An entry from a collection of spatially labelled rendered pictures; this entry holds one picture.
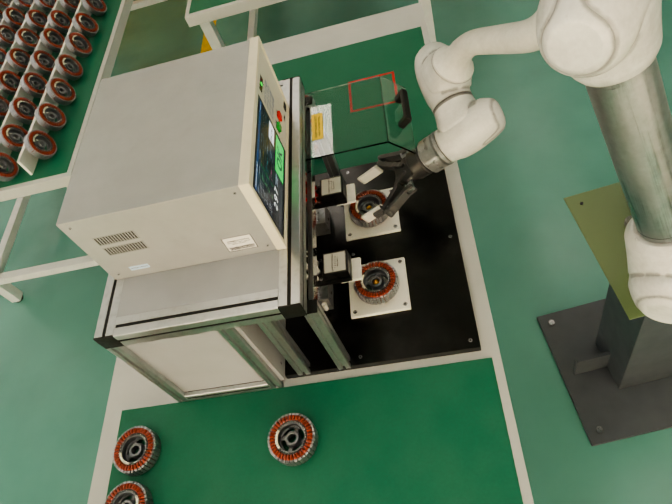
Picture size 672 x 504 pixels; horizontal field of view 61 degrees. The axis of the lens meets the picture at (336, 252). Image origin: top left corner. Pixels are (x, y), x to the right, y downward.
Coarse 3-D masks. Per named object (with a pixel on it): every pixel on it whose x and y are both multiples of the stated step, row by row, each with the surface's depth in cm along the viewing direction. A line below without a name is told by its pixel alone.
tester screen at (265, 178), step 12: (264, 120) 118; (264, 132) 116; (264, 144) 114; (264, 156) 113; (264, 168) 111; (264, 180) 110; (276, 180) 118; (264, 192) 108; (264, 204) 107; (276, 216) 113
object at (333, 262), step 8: (328, 256) 137; (336, 256) 136; (344, 256) 136; (320, 264) 139; (328, 264) 135; (336, 264) 135; (344, 264) 134; (352, 264) 139; (360, 264) 138; (328, 272) 134; (336, 272) 134; (344, 272) 133; (352, 272) 137; (360, 272) 137; (320, 280) 136; (328, 280) 136; (336, 280) 136; (344, 280) 136; (352, 280) 136
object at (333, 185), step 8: (336, 176) 151; (320, 184) 151; (328, 184) 150; (336, 184) 149; (344, 184) 151; (352, 184) 153; (320, 192) 149; (328, 192) 148; (336, 192) 148; (344, 192) 149; (352, 192) 152; (320, 200) 151; (328, 200) 149; (336, 200) 149; (344, 200) 149; (352, 200) 150
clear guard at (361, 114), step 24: (312, 96) 149; (336, 96) 147; (360, 96) 144; (384, 96) 142; (336, 120) 141; (360, 120) 139; (384, 120) 137; (312, 144) 139; (336, 144) 137; (360, 144) 135; (408, 144) 136
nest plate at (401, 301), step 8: (392, 264) 148; (400, 264) 147; (400, 272) 146; (368, 280) 147; (384, 280) 145; (400, 280) 144; (352, 288) 147; (368, 288) 145; (400, 288) 143; (408, 288) 143; (352, 296) 145; (400, 296) 142; (408, 296) 141; (352, 304) 144; (360, 304) 143; (368, 304) 143; (384, 304) 142; (392, 304) 141; (400, 304) 140; (408, 304) 140; (352, 312) 143; (360, 312) 142; (368, 312) 141; (376, 312) 141; (384, 312) 141; (392, 312) 141
